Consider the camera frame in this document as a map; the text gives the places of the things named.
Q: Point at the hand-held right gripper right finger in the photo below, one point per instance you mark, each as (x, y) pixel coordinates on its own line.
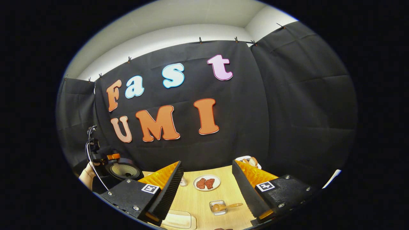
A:
(246, 191)

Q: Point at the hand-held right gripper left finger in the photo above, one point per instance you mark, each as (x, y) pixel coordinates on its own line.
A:
(167, 191)

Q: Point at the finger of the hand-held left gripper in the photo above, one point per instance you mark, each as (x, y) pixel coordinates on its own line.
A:
(113, 156)

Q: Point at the wooden spoon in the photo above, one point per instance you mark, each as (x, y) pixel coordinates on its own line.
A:
(235, 205)

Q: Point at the dark grey rice cooker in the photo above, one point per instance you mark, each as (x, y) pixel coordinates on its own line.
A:
(124, 171)

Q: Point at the clear container of rice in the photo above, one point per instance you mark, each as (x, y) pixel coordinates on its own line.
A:
(179, 220)

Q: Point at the clear chopstick holder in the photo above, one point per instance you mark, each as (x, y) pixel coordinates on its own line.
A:
(219, 211)

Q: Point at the clear plastic bottle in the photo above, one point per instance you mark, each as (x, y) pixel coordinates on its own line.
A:
(183, 182)

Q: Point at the white round plate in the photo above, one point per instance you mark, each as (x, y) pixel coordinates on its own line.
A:
(217, 182)

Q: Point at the toasted bread slice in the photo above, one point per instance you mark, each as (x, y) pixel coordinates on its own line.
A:
(253, 161)

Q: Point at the white toaster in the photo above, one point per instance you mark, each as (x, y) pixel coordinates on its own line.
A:
(243, 159)

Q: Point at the red meat piece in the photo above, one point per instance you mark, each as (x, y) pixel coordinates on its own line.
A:
(201, 183)
(210, 183)

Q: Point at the black backdrop cloth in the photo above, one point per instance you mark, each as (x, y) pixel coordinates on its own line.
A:
(287, 95)

